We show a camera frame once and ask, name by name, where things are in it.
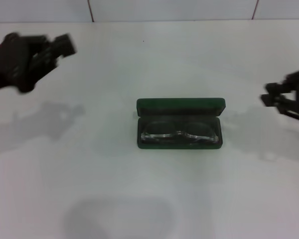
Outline green glasses case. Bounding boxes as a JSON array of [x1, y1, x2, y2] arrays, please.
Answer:
[[136, 97, 226, 151]]

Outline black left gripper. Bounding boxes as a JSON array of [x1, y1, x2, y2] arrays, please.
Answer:
[[0, 32, 78, 95]]

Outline clear white glasses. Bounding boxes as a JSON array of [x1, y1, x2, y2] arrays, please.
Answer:
[[140, 120, 219, 145]]

